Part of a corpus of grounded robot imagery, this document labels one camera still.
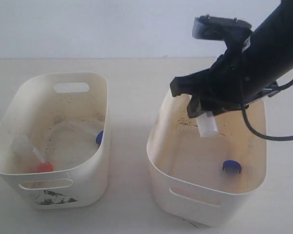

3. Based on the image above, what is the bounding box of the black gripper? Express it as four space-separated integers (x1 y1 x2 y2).
169 53 249 118

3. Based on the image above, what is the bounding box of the orange-capped tube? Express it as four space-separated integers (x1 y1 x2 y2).
196 112 218 137

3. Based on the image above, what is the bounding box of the cream plastic bin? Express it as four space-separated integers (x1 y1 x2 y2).
146 93 267 227
0 72 111 210

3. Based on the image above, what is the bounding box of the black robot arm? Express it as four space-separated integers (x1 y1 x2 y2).
170 0 293 118

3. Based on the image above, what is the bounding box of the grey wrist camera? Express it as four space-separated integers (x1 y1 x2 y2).
192 15 252 41

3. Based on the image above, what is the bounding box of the black cable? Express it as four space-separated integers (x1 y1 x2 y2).
240 68 293 142

